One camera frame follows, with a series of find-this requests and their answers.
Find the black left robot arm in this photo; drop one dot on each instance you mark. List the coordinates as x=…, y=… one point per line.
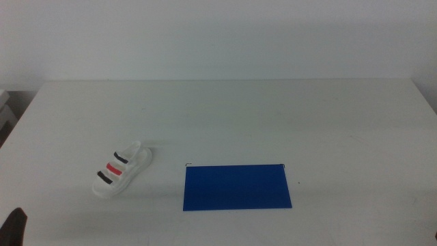
x=13, y=229

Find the blue rectangular mat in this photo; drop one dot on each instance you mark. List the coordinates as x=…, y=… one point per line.
x=235, y=188

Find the white side furniture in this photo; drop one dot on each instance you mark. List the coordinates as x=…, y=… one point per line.
x=5, y=109

